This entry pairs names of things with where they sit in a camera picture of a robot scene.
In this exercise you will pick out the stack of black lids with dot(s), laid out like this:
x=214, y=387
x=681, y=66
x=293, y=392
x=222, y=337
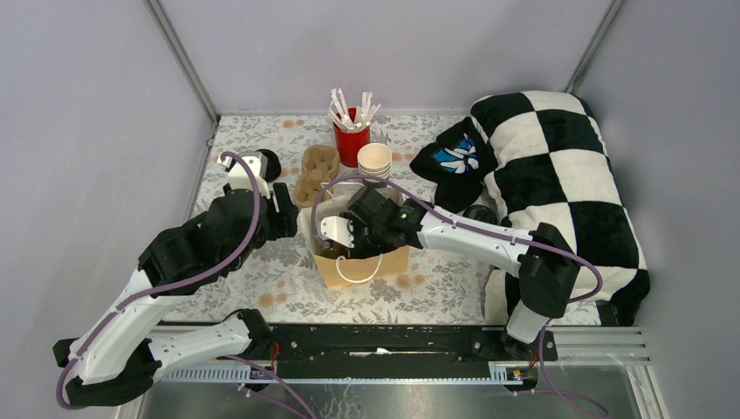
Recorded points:
x=272, y=166

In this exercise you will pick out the brown paper takeout bag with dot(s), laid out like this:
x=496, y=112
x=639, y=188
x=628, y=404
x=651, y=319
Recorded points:
x=339, y=270

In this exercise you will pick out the black paper coffee cup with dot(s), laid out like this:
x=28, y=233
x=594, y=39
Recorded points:
x=482, y=214

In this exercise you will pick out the black white checkered pillow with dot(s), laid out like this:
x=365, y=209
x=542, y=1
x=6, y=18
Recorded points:
x=549, y=164

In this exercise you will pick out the stacked cardboard cup carriers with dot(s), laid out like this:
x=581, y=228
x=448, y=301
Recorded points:
x=320, y=164

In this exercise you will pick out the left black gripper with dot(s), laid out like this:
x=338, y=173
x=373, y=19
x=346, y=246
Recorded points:
x=284, y=222

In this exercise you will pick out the red straw holder cup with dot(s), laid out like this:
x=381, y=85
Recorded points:
x=349, y=144

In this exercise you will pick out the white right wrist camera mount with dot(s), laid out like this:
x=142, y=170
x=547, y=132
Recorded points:
x=338, y=229

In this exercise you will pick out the left aluminium frame post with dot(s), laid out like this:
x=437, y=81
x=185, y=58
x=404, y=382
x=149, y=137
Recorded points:
x=176, y=46

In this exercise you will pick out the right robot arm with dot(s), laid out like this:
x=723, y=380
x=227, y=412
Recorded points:
x=541, y=260

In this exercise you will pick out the aluminium frame post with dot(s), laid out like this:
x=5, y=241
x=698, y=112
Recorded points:
x=176, y=46
x=589, y=56

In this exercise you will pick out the black cloth blue print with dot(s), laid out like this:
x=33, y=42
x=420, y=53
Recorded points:
x=457, y=161

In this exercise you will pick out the floral patterned table mat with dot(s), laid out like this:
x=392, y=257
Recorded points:
x=282, y=281

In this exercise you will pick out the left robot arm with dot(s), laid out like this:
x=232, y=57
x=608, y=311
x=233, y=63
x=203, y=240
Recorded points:
x=118, y=360

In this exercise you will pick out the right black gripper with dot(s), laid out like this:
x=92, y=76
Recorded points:
x=355, y=227

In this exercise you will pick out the stack of paper cups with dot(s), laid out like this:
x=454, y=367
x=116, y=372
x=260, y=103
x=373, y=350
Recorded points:
x=375, y=159

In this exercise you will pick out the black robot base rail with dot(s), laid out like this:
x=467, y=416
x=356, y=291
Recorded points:
x=405, y=352

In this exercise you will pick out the right aluminium frame post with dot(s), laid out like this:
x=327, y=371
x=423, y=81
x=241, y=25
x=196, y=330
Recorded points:
x=589, y=56

